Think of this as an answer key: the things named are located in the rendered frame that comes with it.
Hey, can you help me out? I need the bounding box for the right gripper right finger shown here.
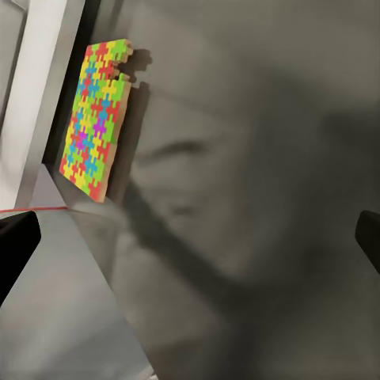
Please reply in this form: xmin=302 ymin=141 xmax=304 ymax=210
xmin=355 ymin=210 xmax=380 ymax=274

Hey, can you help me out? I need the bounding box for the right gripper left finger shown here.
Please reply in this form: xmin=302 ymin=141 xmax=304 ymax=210
xmin=0 ymin=211 xmax=41 ymax=306

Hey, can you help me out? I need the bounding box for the jigsaw puzzle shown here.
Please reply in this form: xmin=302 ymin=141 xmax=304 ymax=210
xmin=60 ymin=39 xmax=133 ymax=203

